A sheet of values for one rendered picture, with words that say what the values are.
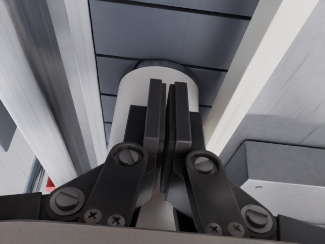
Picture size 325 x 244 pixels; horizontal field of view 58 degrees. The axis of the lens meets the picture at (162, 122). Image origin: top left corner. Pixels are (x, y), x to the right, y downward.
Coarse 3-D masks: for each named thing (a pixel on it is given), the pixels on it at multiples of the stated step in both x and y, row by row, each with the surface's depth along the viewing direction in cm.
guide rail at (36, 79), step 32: (0, 0) 4; (32, 0) 5; (0, 32) 5; (32, 32) 5; (0, 64) 6; (32, 64) 6; (0, 96) 7; (32, 96) 7; (64, 96) 8; (32, 128) 8; (64, 128) 8; (64, 160) 10
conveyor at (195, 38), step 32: (96, 0) 14; (128, 0) 14; (160, 0) 14; (192, 0) 14; (224, 0) 13; (256, 0) 13; (96, 32) 16; (128, 32) 15; (160, 32) 15; (192, 32) 15; (224, 32) 15; (128, 64) 18; (192, 64) 17; (224, 64) 17
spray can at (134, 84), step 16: (144, 64) 17; (160, 64) 17; (176, 64) 17; (128, 80) 17; (144, 80) 16; (176, 80) 16; (192, 80) 18; (128, 96) 16; (144, 96) 16; (192, 96) 17; (128, 112) 16; (112, 128) 16; (112, 144) 15; (160, 176) 13; (144, 208) 12; (160, 208) 13; (144, 224) 12; (160, 224) 12
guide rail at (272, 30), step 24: (264, 0) 11; (288, 0) 9; (312, 0) 9; (264, 24) 11; (288, 24) 10; (240, 48) 13; (264, 48) 11; (240, 72) 13; (264, 72) 12; (240, 96) 14; (216, 120) 16; (240, 120) 16; (216, 144) 18
